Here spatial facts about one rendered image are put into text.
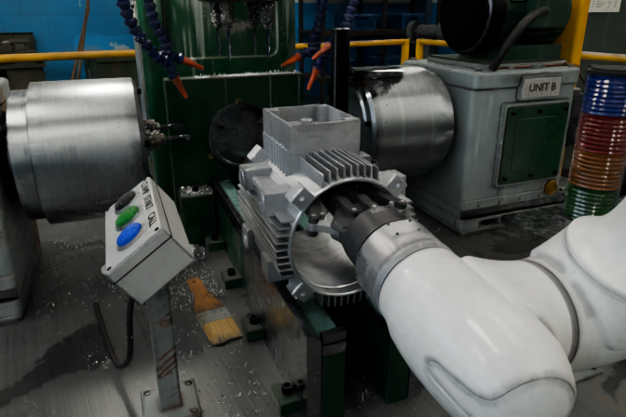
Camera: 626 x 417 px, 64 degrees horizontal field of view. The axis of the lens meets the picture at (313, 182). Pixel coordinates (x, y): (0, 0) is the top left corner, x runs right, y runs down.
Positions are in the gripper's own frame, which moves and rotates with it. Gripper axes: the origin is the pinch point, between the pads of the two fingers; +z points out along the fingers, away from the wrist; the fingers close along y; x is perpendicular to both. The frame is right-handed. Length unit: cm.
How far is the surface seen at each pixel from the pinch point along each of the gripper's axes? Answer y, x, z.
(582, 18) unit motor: -78, -15, 32
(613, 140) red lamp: -28.5, -9.6, -19.9
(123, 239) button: 25.6, -1.6, -12.2
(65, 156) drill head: 32.9, 3.8, 23.0
